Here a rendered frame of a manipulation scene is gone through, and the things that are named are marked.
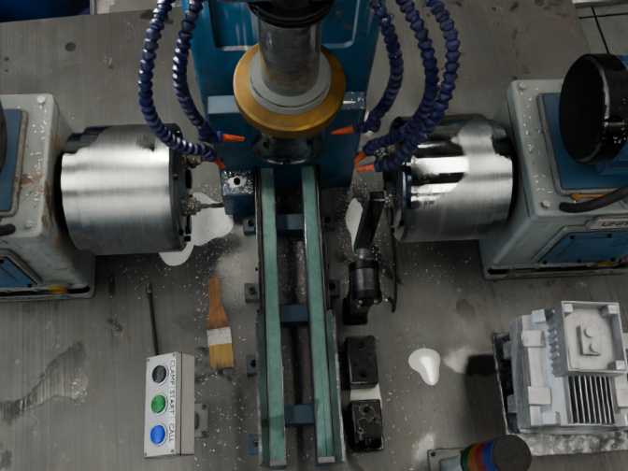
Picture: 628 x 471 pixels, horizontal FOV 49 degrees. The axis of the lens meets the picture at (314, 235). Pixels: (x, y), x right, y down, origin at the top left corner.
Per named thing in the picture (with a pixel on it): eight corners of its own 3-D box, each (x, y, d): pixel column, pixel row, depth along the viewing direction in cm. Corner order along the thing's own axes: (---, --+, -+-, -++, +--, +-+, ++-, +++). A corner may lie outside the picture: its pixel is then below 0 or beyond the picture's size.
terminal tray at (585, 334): (544, 311, 124) (559, 300, 117) (602, 313, 124) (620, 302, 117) (550, 378, 119) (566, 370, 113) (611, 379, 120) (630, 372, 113)
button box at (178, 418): (164, 361, 125) (144, 356, 120) (195, 354, 122) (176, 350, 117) (163, 459, 119) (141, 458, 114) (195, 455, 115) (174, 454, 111)
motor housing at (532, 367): (496, 331, 138) (528, 305, 120) (590, 334, 138) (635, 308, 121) (505, 434, 131) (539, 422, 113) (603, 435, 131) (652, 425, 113)
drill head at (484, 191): (344, 155, 152) (354, 92, 128) (524, 149, 154) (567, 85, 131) (352, 262, 143) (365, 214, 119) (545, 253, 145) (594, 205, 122)
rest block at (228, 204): (224, 192, 160) (220, 168, 149) (254, 191, 160) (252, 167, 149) (225, 215, 158) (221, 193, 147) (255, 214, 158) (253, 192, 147)
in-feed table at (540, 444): (477, 345, 149) (492, 332, 138) (597, 338, 150) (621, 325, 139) (493, 461, 140) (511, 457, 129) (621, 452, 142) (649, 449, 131)
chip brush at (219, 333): (202, 279, 152) (201, 278, 151) (224, 277, 152) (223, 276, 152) (211, 371, 145) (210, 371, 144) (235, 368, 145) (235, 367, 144)
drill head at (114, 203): (38, 165, 148) (-8, 103, 125) (208, 160, 150) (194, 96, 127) (27, 276, 139) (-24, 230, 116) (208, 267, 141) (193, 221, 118)
